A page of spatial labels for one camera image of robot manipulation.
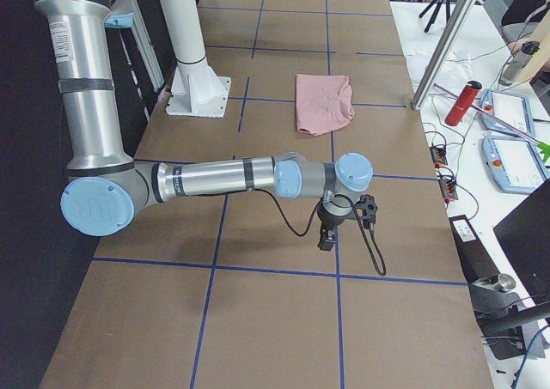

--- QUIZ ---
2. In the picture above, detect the near teach pendant tablet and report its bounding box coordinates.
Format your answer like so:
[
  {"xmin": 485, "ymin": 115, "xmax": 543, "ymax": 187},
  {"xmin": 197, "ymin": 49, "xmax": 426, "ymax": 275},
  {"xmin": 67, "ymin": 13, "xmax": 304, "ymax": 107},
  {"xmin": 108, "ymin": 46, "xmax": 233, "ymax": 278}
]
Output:
[{"xmin": 481, "ymin": 137, "xmax": 549, "ymax": 195}]

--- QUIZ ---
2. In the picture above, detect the red cylindrical bottle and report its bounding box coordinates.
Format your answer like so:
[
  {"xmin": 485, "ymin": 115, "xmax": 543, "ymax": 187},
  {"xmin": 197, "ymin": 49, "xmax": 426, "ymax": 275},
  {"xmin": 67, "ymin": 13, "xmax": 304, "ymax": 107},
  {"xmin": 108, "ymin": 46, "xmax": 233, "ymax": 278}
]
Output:
[{"xmin": 444, "ymin": 80, "xmax": 482, "ymax": 126}]

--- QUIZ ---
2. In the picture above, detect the far teach pendant tablet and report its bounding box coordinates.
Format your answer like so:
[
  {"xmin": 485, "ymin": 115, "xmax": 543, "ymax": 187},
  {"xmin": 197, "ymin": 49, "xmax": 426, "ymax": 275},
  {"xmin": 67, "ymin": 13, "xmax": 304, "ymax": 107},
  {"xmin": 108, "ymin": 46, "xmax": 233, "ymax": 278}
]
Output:
[{"xmin": 480, "ymin": 89, "xmax": 534, "ymax": 136}]

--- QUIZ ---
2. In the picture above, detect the white camera post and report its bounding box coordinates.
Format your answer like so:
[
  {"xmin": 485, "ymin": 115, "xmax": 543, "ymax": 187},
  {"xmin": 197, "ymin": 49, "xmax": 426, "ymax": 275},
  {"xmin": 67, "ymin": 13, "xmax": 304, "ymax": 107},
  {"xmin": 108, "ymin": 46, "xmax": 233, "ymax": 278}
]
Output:
[{"xmin": 160, "ymin": 0, "xmax": 231, "ymax": 119}]

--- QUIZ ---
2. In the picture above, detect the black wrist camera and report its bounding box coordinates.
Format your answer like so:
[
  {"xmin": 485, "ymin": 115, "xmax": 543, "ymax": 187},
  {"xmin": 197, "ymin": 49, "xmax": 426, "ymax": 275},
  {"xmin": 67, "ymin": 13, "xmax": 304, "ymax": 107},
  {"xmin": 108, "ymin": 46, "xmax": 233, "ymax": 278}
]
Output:
[{"xmin": 355, "ymin": 194, "xmax": 378, "ymax": 231}]

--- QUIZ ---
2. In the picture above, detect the orange terminal block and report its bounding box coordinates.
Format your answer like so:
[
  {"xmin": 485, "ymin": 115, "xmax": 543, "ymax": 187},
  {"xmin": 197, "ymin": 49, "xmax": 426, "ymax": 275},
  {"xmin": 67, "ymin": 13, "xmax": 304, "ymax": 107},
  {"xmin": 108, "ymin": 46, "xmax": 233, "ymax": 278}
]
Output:
[{"xmin": 430, "ymin": 145, "xmax": 448, "ymax": 168}]

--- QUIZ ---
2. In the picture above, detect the black camera tripod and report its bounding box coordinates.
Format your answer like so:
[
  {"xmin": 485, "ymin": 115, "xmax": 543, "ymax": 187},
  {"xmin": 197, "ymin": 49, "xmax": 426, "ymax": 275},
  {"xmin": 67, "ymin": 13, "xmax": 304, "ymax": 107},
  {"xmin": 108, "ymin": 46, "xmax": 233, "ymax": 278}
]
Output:
[{"xmin": 419, "ymin": 0, "xmax": 451, "ymax": 33}]

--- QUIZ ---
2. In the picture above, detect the black monitor stand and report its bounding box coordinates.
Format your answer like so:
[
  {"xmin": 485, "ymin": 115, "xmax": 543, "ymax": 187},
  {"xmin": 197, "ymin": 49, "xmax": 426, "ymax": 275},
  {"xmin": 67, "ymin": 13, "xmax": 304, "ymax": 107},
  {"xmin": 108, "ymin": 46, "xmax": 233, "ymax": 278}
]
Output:
[{"xmin": 469, "ymin": 181, "xmax": 549, "ymax": 360}]

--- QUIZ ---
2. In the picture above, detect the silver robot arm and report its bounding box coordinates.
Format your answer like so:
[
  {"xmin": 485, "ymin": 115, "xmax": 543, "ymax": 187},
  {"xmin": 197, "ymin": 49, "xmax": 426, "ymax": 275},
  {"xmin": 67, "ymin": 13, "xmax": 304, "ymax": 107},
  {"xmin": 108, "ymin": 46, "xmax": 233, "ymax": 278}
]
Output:
[{"xmin": 34, "ymin": 0, "xmax": 377, "ymax": 251}]

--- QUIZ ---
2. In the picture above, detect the pink printed t-shirt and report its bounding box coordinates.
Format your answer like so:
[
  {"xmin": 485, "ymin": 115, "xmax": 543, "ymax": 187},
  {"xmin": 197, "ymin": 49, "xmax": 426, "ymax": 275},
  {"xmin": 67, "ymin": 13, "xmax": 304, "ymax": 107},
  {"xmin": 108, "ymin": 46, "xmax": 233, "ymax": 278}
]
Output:
[{"xmin": 296, "ymin": 74, "xmax": 355, "ymax": 136}]

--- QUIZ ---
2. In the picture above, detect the dark water bottle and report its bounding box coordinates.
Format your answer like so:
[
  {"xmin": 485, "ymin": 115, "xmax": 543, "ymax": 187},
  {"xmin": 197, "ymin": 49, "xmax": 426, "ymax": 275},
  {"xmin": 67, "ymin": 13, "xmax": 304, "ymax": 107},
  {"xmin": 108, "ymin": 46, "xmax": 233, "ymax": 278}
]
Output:
[{"xmin": 499, "ymin": 40, "xmax": 540, "ymax": 86}]

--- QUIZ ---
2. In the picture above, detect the aluminium frame post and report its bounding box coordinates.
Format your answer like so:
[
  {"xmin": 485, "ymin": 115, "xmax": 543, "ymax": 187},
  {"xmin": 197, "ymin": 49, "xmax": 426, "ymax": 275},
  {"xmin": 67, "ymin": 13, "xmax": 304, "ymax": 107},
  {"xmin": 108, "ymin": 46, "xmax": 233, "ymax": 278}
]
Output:
[{"xmin": 411, "ymin": 0, "xmax": 476, "ymax": 110}]

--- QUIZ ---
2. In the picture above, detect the reacher grabber stick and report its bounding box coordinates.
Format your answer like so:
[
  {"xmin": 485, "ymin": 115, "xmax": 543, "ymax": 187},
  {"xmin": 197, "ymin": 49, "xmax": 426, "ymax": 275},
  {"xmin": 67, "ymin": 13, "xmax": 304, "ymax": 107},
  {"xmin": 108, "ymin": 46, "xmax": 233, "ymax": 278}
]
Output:
[{"xmin": 434, "ymin": 80, "xmax": 549, "ymax": 163}]

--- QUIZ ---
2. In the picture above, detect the teach pendant tablet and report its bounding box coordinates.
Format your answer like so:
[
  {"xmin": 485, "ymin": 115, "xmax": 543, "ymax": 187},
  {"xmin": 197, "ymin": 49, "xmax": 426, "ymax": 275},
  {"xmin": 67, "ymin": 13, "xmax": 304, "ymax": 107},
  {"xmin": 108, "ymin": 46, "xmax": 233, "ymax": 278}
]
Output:
[
  {"xmin": 480, "ymin": 89, "xmax": 534, "ymax": 136},
  {"xmin": 481, "ymin": 137, "xmax": 549, "ymax": 195}
]

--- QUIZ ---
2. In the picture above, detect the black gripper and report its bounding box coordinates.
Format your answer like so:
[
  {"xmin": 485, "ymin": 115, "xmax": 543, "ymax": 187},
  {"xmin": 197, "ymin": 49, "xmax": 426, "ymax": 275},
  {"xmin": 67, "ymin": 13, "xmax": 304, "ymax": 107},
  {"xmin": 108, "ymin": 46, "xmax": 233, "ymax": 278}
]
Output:
[{"xmin": 317, "ymin": 205, "xmax": 344, "ymax": 252}]

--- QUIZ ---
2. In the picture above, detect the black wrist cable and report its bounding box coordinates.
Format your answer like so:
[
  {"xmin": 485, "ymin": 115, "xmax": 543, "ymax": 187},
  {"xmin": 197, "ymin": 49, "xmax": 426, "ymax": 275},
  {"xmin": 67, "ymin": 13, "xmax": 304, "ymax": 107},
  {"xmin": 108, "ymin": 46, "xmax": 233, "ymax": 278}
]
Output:
[{"xmin": 260, "ymin": 189, "xmax": 387, "ymax": 277}]

